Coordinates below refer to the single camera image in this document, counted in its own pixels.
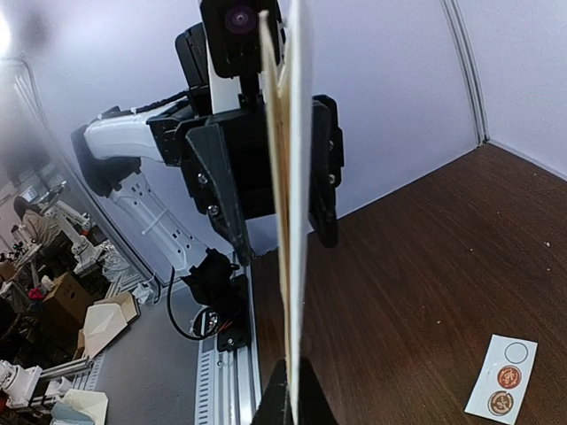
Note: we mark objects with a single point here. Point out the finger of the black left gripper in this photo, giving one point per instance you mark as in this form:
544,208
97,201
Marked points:
327,161
212,185

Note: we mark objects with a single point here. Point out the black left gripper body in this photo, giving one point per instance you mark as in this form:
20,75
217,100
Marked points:
245,134

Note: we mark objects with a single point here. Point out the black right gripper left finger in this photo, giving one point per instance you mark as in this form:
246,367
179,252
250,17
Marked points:
275,405

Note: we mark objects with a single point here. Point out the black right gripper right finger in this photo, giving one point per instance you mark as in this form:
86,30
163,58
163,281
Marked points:
314,408

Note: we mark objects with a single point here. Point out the beige letter paper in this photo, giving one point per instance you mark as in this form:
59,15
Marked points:
288,100

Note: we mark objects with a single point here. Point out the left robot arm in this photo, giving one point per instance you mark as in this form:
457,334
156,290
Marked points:
111,148

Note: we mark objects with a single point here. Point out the brown seal sticker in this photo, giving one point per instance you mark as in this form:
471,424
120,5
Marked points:
500,403

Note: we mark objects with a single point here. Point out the red seal sticker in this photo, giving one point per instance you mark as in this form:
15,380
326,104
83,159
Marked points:
509,377

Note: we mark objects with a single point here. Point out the white sticker sheet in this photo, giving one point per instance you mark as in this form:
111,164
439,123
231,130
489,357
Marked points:
502,351

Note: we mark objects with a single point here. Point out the front aluminium rail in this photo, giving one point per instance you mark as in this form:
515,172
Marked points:
228,389

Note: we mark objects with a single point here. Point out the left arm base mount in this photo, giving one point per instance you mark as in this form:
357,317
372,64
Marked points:
217,285

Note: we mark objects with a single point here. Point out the right aluminium frame post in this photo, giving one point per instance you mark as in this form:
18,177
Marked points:
469,68

